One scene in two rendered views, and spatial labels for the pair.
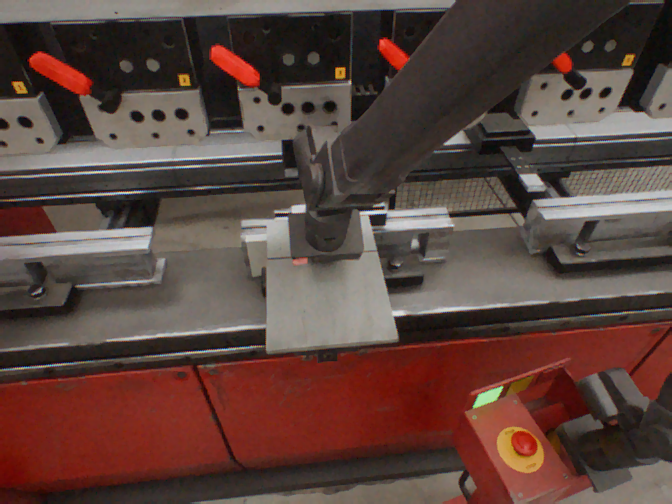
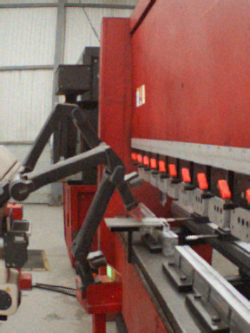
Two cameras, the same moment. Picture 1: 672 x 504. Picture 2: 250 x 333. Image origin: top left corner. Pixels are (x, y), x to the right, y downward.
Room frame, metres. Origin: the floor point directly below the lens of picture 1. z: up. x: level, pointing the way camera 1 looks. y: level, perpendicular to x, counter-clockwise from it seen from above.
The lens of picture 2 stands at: (0.40, -2.15, 1.43)
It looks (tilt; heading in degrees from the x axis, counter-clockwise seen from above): 4 degrees down; 89
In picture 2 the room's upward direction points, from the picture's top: straight up
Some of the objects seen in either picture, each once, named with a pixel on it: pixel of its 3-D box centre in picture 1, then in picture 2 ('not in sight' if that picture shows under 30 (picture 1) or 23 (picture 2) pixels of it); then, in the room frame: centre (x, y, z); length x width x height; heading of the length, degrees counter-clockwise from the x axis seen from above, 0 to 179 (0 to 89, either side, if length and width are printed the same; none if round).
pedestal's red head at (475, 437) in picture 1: (534, 441); (98, 288); (0.31, -0.34, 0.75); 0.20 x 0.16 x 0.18; 109
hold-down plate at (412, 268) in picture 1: (342, 275); (150, 243); (0.56, -0.01, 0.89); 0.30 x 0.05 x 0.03; 96
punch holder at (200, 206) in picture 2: not in sight; (209, 187); (0.70, -0.74, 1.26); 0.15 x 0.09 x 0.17; 96
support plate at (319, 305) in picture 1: (324, 275); (132, 222); (0.47, 0.02, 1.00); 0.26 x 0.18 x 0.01; 6
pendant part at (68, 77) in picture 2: not in sight; (69, 121); (0.03, 1.23, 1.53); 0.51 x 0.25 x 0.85; 102
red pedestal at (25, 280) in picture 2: not in sight; (16, 246); (-0.53, 1.57, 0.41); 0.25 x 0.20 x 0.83; 6
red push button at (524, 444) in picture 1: (522, 446); not in sight; (0.29, -0.30, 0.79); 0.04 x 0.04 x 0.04
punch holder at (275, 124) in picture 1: (293, 70); (161, 169); (0.61, 0.06, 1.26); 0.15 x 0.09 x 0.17; 96
